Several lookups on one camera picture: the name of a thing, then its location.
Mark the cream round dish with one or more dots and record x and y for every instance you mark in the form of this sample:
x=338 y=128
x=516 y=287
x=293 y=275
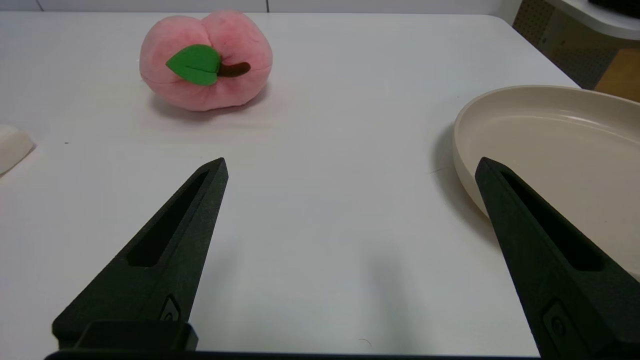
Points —
x=550 y=135

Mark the white rectangular soap block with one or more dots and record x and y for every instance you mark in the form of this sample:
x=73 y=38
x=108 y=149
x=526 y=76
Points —
x=11 y=146

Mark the perforated pegboard panel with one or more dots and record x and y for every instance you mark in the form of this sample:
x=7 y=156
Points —
x=555 y=50

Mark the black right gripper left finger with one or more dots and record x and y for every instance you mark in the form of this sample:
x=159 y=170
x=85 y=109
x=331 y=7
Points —
x=165 y=270

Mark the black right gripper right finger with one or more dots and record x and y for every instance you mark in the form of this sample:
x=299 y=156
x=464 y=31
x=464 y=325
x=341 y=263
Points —
x=565 y=290

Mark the white side table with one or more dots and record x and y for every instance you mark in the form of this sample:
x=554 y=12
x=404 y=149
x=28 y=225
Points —
x=595 y=19

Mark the pink plush peach toy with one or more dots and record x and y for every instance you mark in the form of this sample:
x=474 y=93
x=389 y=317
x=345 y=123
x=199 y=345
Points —
x=220 y=40

